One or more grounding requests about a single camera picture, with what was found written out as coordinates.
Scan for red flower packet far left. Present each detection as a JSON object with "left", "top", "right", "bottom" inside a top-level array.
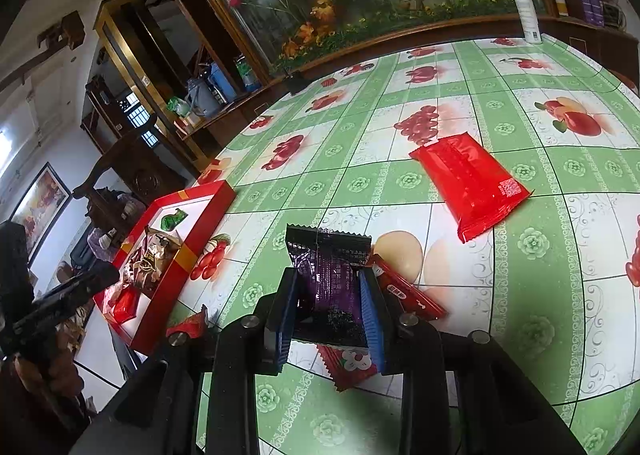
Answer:
[{"left": 166, "top": 305, "right": 208, "bottom": 339}]

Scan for long dark red snack packet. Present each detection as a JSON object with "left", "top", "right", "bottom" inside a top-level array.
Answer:
[{"left": 102, "top": 284, "right": 141, "bottom": 325}]

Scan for brown gold nut snack bag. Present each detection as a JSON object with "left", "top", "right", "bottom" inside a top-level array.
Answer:
[{"left": 120, "top": 227, "right": 182, "bottom": 298}]

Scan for framed picture on wall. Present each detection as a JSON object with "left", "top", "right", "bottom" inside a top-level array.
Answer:
[{"left": 10, "top": 162, "right": 72, "bottom": 264}]

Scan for green fruit pattern tablecloth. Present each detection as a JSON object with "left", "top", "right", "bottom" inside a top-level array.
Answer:
[{"left": 170, "top": 38, "right": 639, "bottom": 454}]

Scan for dark purple snack packet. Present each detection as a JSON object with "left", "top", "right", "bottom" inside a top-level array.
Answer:
[{"left": 285, "top": 224, "right": 371, "bottom": 348}]

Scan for red white gift box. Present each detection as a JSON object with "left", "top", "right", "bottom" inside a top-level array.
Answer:
[{"left": 93, "top": 180, "right": 235, "bottom": 355}]

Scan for white spray bottle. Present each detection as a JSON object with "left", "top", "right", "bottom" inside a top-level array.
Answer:
[{"left": 514, "top": 0, "right": 542, "bottom": 45}]

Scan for green foil snack packet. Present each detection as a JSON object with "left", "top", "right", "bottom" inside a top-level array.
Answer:
[{"left": 160, "top": 208, "right": 188, "bottom": 232}]

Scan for purple bottles on shelf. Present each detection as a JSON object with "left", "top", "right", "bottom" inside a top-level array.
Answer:
[{"left": 582, "top": 0, "right": 604, "bottom": 27}]

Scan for bright red flat snack packet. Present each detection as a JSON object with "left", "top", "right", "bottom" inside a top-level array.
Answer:
[{"left": 410, "top": 132, "right": 530, "bottom": 243}]

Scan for red floral candy packet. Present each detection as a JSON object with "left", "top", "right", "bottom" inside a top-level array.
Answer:
[{"left": 317, "top": 253, "right": 448, "bottom": 392}]

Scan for dark wooden chair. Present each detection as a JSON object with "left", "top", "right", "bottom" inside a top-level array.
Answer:
[{"left": 72, "top": 115, "right": 186, "bottom": 206}]

